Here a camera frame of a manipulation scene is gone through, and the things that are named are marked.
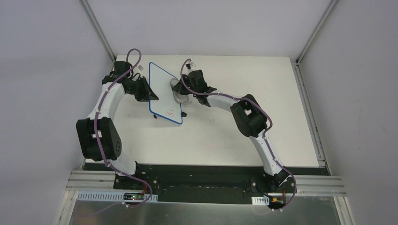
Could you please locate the right side aluminium rail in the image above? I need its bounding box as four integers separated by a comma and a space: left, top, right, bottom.
290, 59, 332, 175

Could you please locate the right white cable duct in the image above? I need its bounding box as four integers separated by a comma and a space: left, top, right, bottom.
251, 195, 270, 206

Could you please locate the front aluminium frame rail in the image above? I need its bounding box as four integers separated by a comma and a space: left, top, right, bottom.
66, 170, 346, 197

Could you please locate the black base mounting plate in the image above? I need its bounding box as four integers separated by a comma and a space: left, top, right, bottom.
113, 164, 329, 206

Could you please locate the right aluminium frame post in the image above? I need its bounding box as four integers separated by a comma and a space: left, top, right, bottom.
295, 0, 339, 65

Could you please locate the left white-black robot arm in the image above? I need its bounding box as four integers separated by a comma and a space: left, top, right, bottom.
76, 61, 159, 190

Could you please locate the left white cable duct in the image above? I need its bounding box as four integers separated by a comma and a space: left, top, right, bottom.
77, 191, 158, 203

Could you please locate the blue-framed small whiteboard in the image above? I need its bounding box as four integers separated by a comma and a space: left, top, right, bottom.
148, 62, 183, 125

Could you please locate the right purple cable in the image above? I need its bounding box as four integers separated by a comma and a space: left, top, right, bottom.
179, 58, 298, 215

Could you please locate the aluminium frame post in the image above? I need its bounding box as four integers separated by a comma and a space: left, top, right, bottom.
79, 0, 116, 61
295, 0, 339, 65

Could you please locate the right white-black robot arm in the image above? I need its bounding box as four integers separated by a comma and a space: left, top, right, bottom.
170, 70, 290, 192

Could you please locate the white cable duct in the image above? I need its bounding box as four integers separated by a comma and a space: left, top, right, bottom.
77, 191, 158, 203
251, 195, 270, 206

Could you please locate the purple cable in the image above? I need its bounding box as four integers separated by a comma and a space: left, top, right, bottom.
179, 58, 298, 215
92, 48, 153, 208

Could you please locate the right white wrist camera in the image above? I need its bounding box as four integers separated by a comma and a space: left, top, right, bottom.
185, 60, 198, 75

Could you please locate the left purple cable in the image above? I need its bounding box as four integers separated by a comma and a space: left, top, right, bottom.
92, 48, 153, 208

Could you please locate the left aluminium frame post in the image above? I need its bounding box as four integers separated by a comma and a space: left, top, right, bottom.
79, 0, 116, 61

